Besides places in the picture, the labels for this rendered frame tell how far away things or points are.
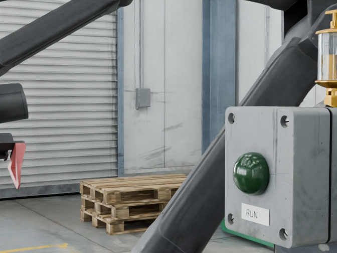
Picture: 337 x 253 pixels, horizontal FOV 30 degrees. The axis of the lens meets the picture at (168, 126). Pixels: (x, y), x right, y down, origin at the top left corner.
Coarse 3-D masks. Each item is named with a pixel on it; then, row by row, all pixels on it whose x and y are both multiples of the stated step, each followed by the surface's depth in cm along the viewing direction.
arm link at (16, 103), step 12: (0, 84) 120; (12, 84) 120; (0, 96) 119; (12, 96) 119; (24, 96) 119; (0, 108) 118; (12, 108) 118; (24, 108) 119; (0, 120) 119; (12, 120) 120
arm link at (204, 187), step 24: (288, 48) 73; (312, 48) 71; (264, 72) 73; (288, 72) 72; (312, 72) 72; (264, 96) 70; (288, 96) 71; (216, 144) 68; (216, 168) 67; (192, 192) 65; (216, 192) 66; (168, 216) 64; (192, 216) 65; (216, 216) 65; (144, 240) 64; (168, 240) 63; (192, 240) 64
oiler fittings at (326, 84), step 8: (336, 16) 47; (336, 24) 47; (320, 32) 47; (328, 32) 47; (336, 32) 46; (320, 80) 47; (328, 80) 47; (336, 80) 46; (328, 88) 48; (336, 88) 47; (328, 96) 48; (336, 96) 47; (328, 104) 48; (336, 104) 47
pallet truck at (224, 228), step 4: (224, 220) 595; (224, 224) 595; (224, 228) 596; (228, 232) 590; (232, 232) 584; (236, 232) 579; (244, 236) 568; (248, 236) 563; (256, 240) 553; (260, 240) 548; (268, 244) 539; (272, 244) 534
